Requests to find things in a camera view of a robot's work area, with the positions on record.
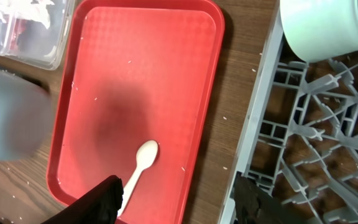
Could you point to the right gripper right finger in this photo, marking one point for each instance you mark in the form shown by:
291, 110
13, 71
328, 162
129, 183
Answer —
254, 206

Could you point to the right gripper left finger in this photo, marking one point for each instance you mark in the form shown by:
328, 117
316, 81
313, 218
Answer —
98, 206

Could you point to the white plastic spoon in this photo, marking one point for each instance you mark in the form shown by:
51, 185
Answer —
145, 157

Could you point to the blue bowl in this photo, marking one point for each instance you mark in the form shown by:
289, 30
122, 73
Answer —
25, 116

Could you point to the green bowl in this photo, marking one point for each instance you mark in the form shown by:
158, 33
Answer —
320, 29

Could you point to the red snack wrapper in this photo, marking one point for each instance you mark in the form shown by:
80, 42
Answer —
17, 43

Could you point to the white napkin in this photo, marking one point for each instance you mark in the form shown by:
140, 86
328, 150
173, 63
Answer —
29, 10

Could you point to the grey dishwasher rack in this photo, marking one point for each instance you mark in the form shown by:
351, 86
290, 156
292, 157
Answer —
299, 141

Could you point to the red serving tray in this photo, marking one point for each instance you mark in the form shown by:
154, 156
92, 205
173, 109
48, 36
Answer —
135, 71

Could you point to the clear plastic bin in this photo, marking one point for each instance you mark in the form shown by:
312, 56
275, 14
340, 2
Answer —
44, 48

